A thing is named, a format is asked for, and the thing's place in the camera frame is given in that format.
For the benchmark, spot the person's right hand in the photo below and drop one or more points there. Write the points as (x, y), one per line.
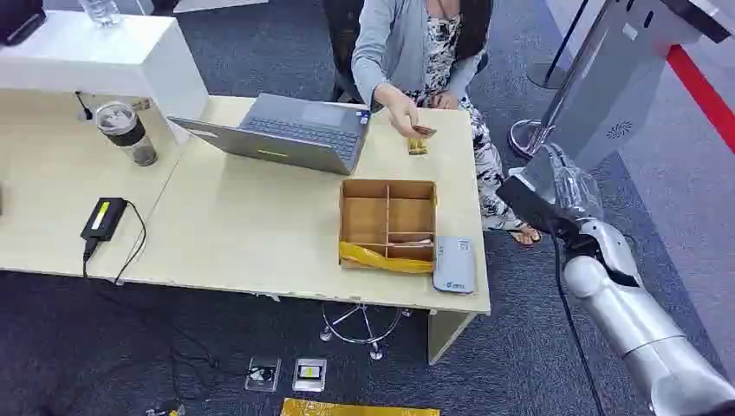
(402, 109)

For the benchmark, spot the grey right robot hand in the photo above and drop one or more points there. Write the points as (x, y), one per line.
(545, 198)

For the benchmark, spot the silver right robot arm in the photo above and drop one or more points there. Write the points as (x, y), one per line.
(631, 321)

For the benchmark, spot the yellow card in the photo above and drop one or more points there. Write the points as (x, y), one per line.
(417, 147)

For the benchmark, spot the person's left hand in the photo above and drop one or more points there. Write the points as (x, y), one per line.
(445, 101)

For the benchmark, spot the person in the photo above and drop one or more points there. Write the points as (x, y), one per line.
(396, 40)

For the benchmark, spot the black office chair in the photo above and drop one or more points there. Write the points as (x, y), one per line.
(343, 46)

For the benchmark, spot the grey laptop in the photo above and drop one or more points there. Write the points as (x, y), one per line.
(298, 138)

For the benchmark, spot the grey card reader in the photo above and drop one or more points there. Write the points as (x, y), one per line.
(455, 265)

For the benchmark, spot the wooden compartment box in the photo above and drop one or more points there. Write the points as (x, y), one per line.
(367, 218)

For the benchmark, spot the stanchion pole with round base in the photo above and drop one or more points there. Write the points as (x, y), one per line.
(554, 72)

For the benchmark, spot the pale card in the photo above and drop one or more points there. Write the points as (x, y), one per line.
(410, 241)

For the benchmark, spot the silver kiosk stand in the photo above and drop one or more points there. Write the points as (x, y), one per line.
(608, 80)

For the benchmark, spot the yellow plastic strip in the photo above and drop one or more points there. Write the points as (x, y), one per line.
(379, 259)

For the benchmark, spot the pale desk leg panel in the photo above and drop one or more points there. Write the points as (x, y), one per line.
(448, 336)

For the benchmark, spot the red floor tape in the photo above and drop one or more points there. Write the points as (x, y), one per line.
(700, 94)

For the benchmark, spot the chrome stool base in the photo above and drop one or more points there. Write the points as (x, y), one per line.
(362, 330)

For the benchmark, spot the clear tumbler with black sleeve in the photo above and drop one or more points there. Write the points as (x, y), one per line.
(125, 133)

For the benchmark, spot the floor socket with yellow label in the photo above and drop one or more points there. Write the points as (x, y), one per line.
(309, 375)

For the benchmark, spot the yellow sheet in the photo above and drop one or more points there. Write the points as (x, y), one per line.
(356, 409)

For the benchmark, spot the floor socket with plug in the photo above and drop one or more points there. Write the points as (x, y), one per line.
(263, 374)

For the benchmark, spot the clear water bottle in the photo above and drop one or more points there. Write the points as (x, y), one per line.
(101, 10)

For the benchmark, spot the black plug on cabinet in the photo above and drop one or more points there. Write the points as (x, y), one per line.
(84, 109)

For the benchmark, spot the black power adapter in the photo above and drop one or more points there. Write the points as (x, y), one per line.
(103, 219)

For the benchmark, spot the white cabinet box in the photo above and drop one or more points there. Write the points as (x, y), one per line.
(86, 54)

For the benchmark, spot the black device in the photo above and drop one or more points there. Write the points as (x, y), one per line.
(17, 20)

